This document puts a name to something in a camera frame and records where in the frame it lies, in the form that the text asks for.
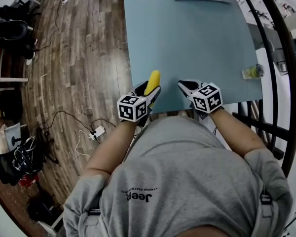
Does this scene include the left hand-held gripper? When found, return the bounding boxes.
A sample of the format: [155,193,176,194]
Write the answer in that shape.
[117,80,162,127]

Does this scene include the black floor cable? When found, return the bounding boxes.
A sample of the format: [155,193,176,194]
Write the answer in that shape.
[38,111,117,133]
[34,0,97,52]

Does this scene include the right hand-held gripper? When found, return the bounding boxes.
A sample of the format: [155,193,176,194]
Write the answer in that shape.
[178,79,225,119]

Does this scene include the dark grey chair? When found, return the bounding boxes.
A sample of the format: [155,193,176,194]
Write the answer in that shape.
[0,20,29,41]

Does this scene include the white frame side table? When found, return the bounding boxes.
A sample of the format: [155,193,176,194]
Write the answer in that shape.
[0,47,30,93]

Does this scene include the white cable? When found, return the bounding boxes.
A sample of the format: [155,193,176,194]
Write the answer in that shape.
[74,129,92,158]

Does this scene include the grey backpack strap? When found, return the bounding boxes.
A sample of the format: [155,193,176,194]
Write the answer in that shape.
[259,183,280,237]

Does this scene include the black bag with cables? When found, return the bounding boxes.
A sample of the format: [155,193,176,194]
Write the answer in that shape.
[0,136,47,185]

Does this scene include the yellow banana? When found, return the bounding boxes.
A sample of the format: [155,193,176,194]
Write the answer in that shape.
[143,70,161,108]

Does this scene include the clear drink bottle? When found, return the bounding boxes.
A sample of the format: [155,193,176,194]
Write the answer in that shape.
[242,63,265,80]

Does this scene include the person's grey shirt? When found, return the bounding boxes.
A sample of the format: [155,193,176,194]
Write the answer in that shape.
[62,115,295,237]

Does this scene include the white paper bags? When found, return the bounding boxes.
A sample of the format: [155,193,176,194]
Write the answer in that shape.
[0,122,22,156]

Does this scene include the person's right forearm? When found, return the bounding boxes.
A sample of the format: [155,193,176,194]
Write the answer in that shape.
[209,108,267,158]

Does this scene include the person's left forearm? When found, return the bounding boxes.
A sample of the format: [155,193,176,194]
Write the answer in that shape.
[84,120,139,175]

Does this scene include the black metal railing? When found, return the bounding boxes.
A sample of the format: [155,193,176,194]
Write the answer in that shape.
[231,0,296,178]

